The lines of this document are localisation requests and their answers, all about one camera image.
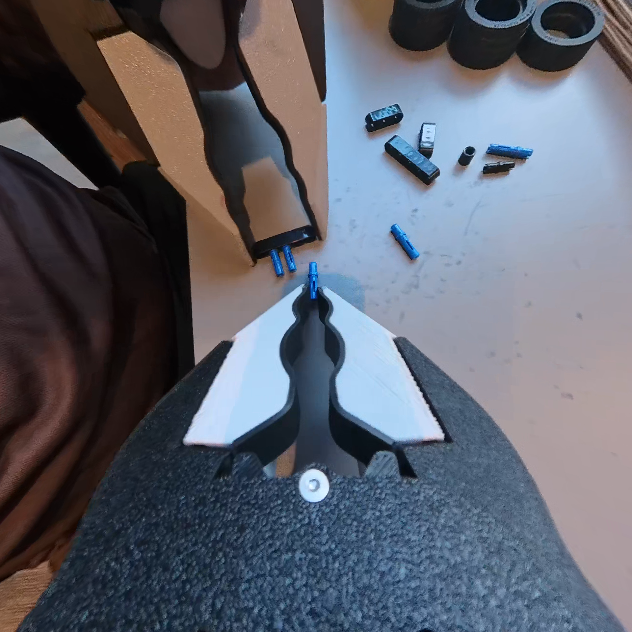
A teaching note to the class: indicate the long black toy beam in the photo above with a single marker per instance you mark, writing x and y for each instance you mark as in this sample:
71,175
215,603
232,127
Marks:
286,241
412,159

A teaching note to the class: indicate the short black toy beam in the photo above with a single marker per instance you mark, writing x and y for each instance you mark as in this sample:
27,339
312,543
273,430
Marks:
384,117
427,138

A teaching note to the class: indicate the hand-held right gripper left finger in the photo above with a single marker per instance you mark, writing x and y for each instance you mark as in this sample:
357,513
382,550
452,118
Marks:
237,390

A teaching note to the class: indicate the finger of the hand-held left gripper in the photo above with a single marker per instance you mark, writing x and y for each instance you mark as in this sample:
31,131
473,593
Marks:
291,98
163,138

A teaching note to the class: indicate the blue toy connector pin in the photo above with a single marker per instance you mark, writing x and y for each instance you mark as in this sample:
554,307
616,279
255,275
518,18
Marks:
405,242
276,263
508,150
289,258
313,281

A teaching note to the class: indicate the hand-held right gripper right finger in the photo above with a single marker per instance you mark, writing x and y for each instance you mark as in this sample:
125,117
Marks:
385,390

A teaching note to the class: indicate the black rubber toy tire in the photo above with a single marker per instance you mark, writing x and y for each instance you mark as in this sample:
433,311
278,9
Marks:
531,49

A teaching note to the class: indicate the black toy connector pin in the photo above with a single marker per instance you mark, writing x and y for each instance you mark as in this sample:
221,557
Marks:
498,168

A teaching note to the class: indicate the white desk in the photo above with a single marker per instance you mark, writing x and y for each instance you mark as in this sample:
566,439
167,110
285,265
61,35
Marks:
493,296

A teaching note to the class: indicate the black toy bushing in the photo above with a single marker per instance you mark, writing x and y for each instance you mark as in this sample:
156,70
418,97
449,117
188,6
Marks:
465,159

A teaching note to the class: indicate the person's brown sweater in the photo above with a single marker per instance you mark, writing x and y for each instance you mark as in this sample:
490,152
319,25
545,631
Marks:
74,321

